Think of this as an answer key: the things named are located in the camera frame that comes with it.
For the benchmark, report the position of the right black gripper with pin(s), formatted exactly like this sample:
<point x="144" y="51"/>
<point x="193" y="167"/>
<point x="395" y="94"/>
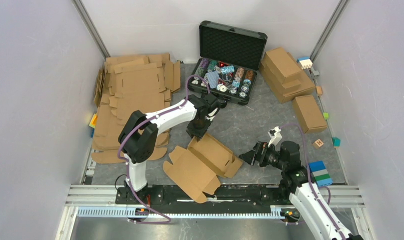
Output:
<point x="260" y="149"/>

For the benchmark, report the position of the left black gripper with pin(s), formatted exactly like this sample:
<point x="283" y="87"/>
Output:
<point x="198" y="133"/>

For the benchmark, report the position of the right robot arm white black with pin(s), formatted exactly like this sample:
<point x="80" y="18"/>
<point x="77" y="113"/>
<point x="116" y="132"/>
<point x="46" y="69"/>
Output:
<point x="298" y="187"/>

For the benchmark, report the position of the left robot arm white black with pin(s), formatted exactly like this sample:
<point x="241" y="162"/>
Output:
<point x="138" y="138"/>

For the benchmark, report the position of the small folded cardboard box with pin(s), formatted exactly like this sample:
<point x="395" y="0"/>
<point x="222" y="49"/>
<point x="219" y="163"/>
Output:
<point x="308" y="114"/>

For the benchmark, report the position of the large folded cardboard box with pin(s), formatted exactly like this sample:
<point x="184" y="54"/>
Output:
<point x="287" y="91"/>

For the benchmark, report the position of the blue green white block stack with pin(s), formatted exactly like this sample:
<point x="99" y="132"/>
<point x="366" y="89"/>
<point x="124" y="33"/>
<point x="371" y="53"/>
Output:
<point x="320" y="174"/>

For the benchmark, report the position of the wooden letter H block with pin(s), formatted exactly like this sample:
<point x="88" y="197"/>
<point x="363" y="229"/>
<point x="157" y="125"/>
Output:
<point x="318" y="144"/>

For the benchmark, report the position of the black poker chip case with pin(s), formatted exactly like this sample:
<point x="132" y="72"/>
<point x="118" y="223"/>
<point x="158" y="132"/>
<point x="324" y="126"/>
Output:
<point x="229" y="60"/>

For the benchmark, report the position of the stack of flat cardboard sheets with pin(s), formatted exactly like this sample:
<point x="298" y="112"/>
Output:
<point x="125" y="84"/>

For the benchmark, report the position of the teal cube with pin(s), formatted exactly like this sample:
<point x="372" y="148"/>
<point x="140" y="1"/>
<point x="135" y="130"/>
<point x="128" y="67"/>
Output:
<point x="336" y="142"/>

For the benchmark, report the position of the small wooden cube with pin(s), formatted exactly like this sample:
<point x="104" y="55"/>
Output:
<point x="319" y="90"/>

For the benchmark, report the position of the orange yellow block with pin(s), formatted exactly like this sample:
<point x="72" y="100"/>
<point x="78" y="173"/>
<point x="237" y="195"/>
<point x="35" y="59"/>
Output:
<point x="93" y="121"/>

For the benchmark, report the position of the blue white toy block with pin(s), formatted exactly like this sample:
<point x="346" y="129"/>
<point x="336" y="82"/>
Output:
<point x="304" y="62"/>

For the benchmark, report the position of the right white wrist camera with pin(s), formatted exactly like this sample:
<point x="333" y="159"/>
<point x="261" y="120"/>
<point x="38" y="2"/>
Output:
<point x="275" y="136"/>

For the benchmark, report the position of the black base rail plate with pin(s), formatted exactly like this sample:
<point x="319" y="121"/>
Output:
<point x="227" y="199"/>

